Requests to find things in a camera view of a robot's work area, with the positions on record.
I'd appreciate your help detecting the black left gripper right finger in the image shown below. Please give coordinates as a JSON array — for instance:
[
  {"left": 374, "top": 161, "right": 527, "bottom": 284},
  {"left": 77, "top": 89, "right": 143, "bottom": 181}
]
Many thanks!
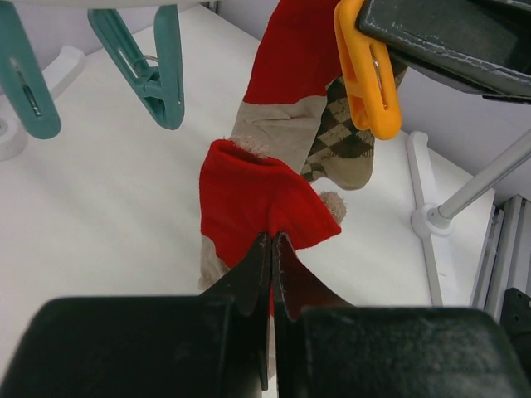
[{"left": 271, "top": 234, "right": 530, "bottom": 397}]

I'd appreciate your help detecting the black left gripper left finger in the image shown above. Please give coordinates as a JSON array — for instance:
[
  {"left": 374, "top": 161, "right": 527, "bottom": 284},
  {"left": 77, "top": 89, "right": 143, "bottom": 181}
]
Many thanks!
[{"left": 1, "top": 234, "right": 271, "bottom": 397}]

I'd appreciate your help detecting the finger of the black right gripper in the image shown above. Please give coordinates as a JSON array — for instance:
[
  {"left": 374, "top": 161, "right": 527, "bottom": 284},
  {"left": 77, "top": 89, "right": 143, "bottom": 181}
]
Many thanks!
[{"left": 357, "top": 1, "right": 530, "bottom": 102}]

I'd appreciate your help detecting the beige red patterned sock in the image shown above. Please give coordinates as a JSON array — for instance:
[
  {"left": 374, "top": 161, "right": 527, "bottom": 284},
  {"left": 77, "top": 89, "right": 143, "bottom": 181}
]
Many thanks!
[{"left": 198, "top": 137, "right": 347, "bottom": 291}]

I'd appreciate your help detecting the brown argyle sock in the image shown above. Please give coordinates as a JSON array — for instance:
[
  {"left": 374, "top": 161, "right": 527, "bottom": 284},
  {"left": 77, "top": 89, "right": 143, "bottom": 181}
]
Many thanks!
[{"left": 300, "top": 61, "right": 410, "bottom": 192}]

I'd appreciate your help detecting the white round clip hanger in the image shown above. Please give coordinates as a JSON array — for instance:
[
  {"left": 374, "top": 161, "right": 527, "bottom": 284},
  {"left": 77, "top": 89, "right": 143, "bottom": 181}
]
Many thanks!
[{"left": 12, "top": 0, "right": 197, "bottom": 9}]

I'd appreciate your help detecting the beige sock with red cuff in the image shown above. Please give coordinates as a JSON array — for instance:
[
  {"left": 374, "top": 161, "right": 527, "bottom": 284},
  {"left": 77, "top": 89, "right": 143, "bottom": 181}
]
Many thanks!
[{"left": 231, "top": 0, "right": 340, "bottom": 172}]

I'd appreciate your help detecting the orange clip middle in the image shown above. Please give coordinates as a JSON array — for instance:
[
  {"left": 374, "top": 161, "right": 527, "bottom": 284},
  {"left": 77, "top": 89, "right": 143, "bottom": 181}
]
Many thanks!
[{"left": 334, "top": 0, "right": 402, "bottom": 140}]

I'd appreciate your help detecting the teal clip near rim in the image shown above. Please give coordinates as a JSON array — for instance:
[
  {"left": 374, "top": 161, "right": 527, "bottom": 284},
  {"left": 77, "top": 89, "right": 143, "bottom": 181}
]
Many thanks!
[{"left": 87, "top": 5, "right": 185, "bottom": 130}]

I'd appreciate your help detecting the teal clip far left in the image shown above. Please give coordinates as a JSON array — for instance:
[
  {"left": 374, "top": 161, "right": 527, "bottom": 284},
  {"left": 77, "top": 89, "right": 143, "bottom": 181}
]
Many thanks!
[{"left": 1, "top": 1, "right": 61, "bottom": 139}]

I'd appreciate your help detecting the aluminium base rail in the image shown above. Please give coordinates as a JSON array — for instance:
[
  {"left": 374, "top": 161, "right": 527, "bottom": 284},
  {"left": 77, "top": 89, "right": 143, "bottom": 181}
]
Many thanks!
[{"left": 470, "top": 196, "right": 530, "bottom": 325}]

